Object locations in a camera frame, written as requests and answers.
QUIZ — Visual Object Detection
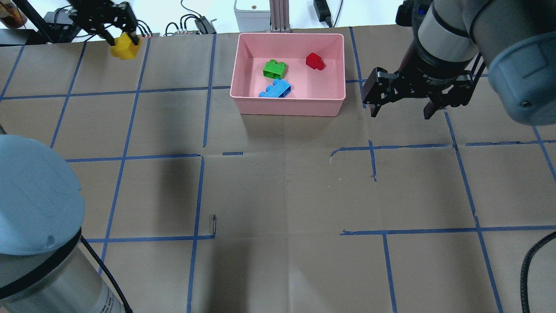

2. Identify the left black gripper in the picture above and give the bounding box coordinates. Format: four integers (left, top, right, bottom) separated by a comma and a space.
68, 0, 140, 46

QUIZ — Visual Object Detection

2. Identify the black power adapter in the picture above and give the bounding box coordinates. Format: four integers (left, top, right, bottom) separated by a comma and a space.
312, 0, 332, 27

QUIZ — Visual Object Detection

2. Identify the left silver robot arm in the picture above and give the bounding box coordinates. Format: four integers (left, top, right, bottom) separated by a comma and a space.
0, 130, 132, 313

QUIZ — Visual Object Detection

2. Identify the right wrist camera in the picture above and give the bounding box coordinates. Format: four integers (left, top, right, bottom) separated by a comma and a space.
395, 0, 433, 27

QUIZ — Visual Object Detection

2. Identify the brown paper table mat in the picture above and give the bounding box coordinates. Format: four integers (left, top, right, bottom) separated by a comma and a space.
1, 24, 555, 313

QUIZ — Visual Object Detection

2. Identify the red toy block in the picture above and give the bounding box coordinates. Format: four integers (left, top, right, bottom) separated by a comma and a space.
305, 52, 326, 70

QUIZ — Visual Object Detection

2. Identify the yellow toy block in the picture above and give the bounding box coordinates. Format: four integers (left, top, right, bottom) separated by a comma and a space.
109, 33, 142, 60

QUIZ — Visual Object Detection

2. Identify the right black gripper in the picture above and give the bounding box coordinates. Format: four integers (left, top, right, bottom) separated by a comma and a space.
363, 39, 486, 120

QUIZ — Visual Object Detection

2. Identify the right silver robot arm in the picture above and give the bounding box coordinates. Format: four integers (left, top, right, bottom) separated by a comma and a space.
363, 0, 556, 126

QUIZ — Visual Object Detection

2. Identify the pink plastic box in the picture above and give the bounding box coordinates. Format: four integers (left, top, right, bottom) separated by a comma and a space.
230, 33, 346, 117

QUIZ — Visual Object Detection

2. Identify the blue toy block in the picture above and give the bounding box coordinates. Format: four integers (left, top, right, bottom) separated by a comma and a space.
258, 78, 292, 98

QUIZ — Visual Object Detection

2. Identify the green toy block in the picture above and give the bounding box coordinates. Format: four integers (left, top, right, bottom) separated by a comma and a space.
262, 59, 287, 79

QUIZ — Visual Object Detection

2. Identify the aluminium frame post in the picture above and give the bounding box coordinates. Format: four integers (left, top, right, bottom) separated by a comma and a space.
269, 0, 291, 33

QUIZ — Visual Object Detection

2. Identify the white square box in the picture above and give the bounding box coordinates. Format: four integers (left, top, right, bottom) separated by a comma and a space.
234, 0, 271, 33

